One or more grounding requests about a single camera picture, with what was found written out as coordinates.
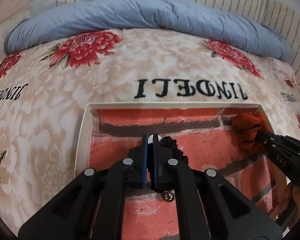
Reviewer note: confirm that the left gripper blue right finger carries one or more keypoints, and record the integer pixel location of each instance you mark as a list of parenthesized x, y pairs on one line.
[(208, 206)]

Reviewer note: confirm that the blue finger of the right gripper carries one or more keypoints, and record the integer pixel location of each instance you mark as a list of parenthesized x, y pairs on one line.
[(266, 138)]

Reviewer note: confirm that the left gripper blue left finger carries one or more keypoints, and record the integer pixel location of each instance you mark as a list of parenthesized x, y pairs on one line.
[(91, 206)]

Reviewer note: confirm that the rust orange scrunchie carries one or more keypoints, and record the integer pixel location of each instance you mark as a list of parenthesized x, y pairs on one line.
[(246, 127)]

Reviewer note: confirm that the right hand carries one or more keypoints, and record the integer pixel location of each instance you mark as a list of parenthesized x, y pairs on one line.
[(287, 213)]

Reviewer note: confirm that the white tray with brick lining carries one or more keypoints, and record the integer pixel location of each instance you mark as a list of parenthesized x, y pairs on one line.
[(202, 132)]

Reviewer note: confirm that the floral fleece bed blanket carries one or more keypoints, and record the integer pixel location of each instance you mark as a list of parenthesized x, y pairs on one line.
[(44, 91)]

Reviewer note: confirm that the rolled blue quilt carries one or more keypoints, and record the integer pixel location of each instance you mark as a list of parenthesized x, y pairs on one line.
[(178, 15)]

